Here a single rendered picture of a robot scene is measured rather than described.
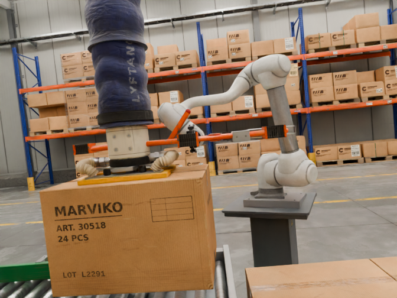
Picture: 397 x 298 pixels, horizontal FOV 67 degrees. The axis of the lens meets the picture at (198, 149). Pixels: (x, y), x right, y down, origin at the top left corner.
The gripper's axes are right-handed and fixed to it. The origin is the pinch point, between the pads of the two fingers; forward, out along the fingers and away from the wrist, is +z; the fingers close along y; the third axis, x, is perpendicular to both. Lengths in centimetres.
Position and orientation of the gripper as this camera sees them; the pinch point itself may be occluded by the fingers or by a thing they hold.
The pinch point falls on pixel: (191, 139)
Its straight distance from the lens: 123.7
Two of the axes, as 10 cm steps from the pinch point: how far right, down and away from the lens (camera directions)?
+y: 1.0, 9.9, 0.6
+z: -0.4, 0.6, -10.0
